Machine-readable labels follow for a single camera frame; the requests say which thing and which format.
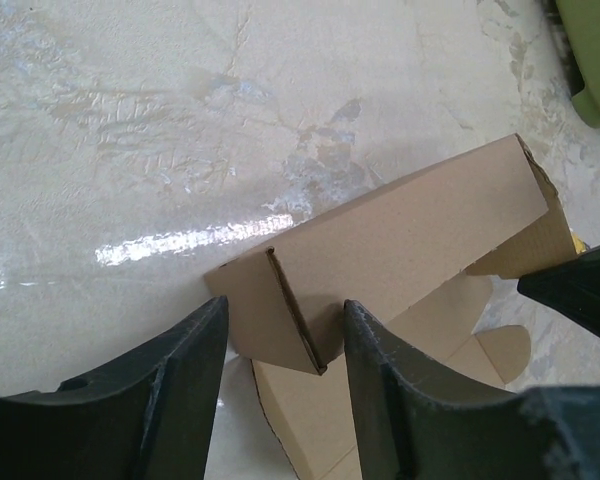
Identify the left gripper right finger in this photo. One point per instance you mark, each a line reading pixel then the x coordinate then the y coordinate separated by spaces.
pixel 416 418

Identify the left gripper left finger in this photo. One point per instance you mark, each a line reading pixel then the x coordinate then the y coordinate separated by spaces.
pixel 147 414

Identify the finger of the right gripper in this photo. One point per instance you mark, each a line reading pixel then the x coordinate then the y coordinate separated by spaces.
pixel 572 289

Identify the brown cardboard box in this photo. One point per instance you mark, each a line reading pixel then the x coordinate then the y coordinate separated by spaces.
pixel 419 254

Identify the olive green plastic bin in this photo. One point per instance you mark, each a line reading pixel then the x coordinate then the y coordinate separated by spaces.
pixel 578 27

